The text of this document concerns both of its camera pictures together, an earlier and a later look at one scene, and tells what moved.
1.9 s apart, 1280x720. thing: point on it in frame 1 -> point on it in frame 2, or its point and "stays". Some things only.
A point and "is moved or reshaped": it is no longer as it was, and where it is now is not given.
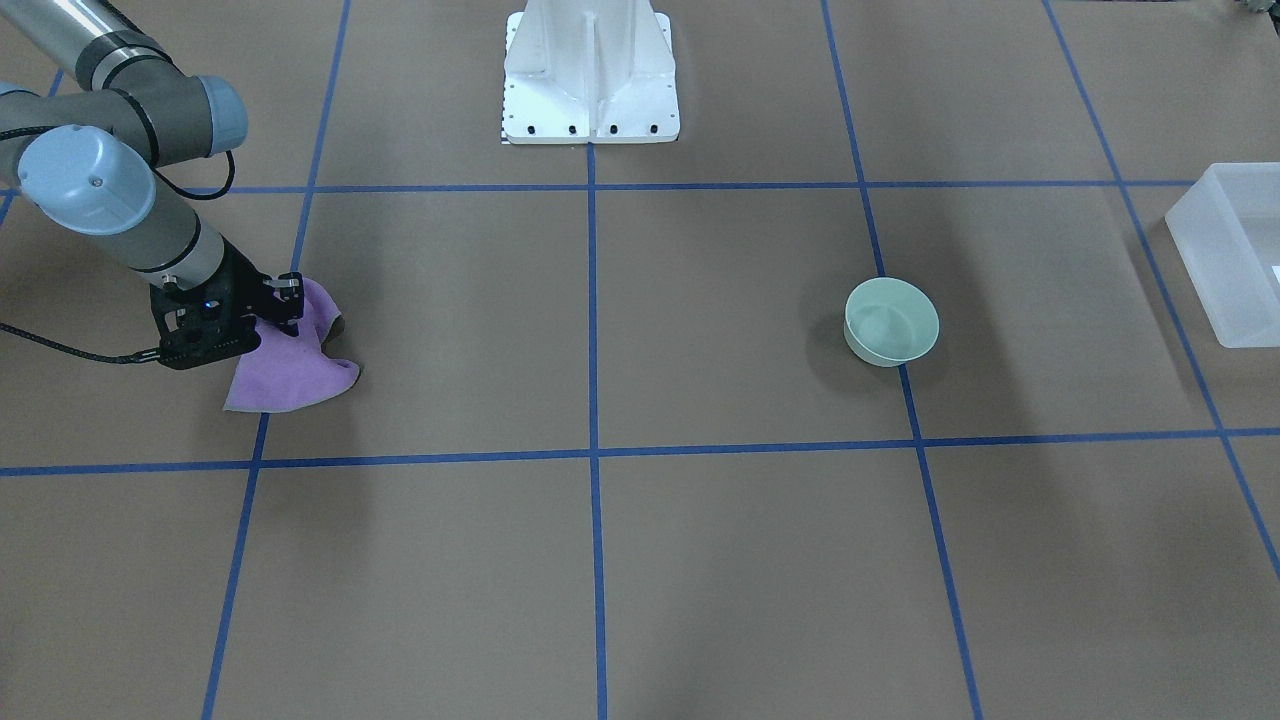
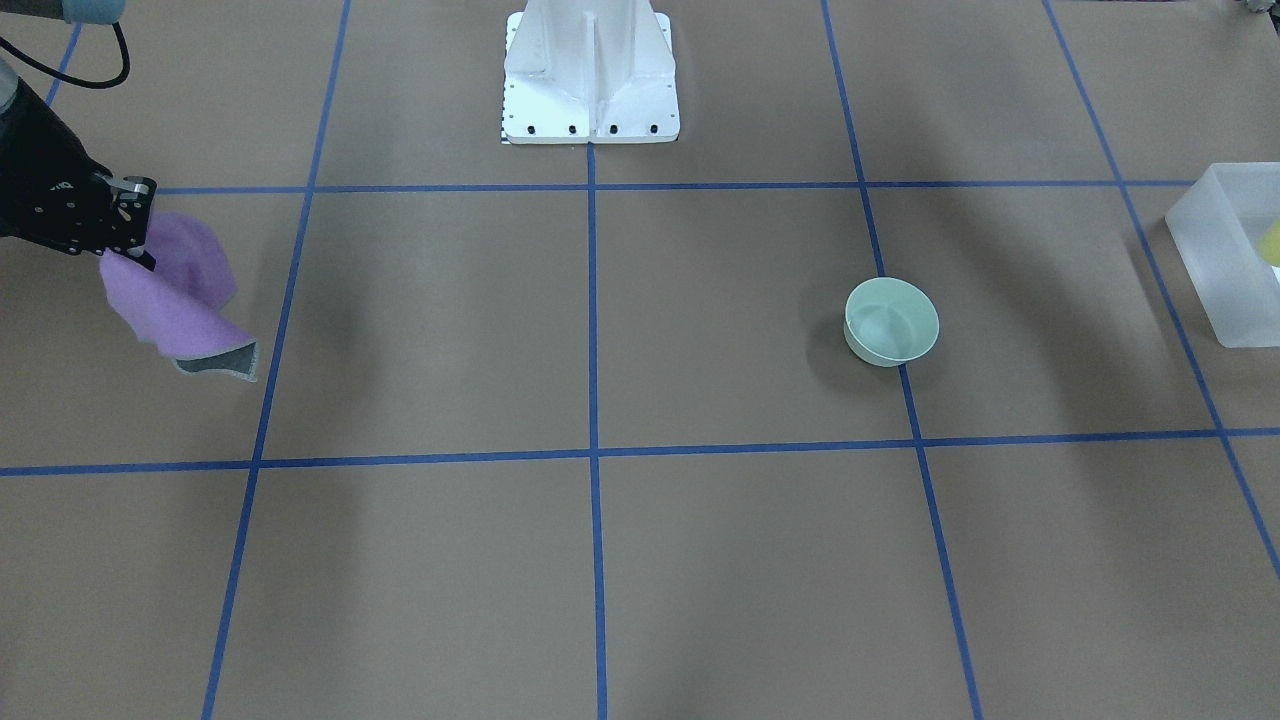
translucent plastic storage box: x=1226 y=228 stays
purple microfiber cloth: x=287 y=370 is moved or reshaped
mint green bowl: x=890 y=321 stays
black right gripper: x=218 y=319 -> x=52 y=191
